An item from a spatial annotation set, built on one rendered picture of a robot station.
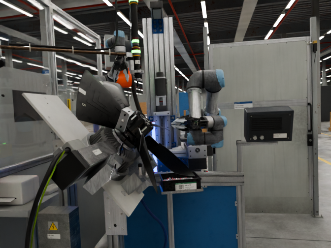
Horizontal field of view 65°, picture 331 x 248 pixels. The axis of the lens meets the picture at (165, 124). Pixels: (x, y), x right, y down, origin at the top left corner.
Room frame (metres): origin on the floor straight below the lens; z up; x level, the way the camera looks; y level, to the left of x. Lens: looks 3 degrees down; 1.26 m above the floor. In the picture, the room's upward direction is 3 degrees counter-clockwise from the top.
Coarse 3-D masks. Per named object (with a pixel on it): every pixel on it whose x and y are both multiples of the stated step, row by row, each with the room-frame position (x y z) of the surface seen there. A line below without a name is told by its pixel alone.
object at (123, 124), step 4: (124, 112) 1.15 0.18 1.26; (120, 116) 1.13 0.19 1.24; (124, 116) 1.15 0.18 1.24; (128, 116) 1.17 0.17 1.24; (120, 120) 1.13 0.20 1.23; (120, 124) 1.13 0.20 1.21; (124, 124) 1.15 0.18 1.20; (116, 128) 1.11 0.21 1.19; (120, 128) 1.13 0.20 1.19; (124, 128) 1.15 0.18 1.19
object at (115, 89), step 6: (108, 84) 1.38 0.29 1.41; (114, 84) 1.40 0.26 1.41; (108, 90) 1.33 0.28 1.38; (114, 90) 1.34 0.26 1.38; (120, 90) 1.37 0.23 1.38; (114, 96) 1.30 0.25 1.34; (120, 96) 1.32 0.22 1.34; (126, 96) 1.34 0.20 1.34; (120, 102) 1.28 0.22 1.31; (126, 102) 1.29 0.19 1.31
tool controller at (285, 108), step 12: (252, 108) 1.57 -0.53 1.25; (264, 108) 1.55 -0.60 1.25; (276, 108) 1.53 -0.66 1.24; (288, 108) 1.51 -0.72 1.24; (252, 120) 1.51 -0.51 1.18; (264, 120) 1.50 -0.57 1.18; (276, 120) 1.49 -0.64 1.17; (288, 120) 1.48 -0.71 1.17; (252, 132) 1.53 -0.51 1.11; (264, 132) 1.52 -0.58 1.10; (276, 132) 1.51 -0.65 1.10; (288, 132) 1.50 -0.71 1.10
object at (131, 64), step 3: (126, 54) 1.27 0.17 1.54; (129, 54) 1.27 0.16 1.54; (126, 57) 1.28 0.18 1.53; (129, 57) 1.27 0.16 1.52; (132, 57) 1.27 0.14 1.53; (126, 60) 1.29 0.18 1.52; (129, 60) 1.28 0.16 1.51; (132, 60) 1.28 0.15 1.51; (129, 63) 1.29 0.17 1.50; (132, 63) 1.28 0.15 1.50; (129, 66) 1.29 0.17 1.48; (132, 66) 1.28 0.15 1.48; (129, 69) 1.29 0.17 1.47; (132, 69) 1.28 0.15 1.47; (132, 72) 1.28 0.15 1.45; (135, 72) 1.28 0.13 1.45; (138, 72) 1.28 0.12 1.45; (141, 72) 1.29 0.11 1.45
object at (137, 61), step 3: (135, 57) 1.29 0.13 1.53; (138, 57) 1.29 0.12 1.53; (135, 60) 1.29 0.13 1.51; (138, 60) 1.29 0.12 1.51; (135, 63) 1.29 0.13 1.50; (138, 63) 1.29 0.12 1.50; (135, 66) 1.29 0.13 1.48; (138, 66) 1.29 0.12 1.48; (135, 69) 1.29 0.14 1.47; (138, 69) 1.29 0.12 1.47; (135, 75) 1.29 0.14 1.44; (138, 75) 1.29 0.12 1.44
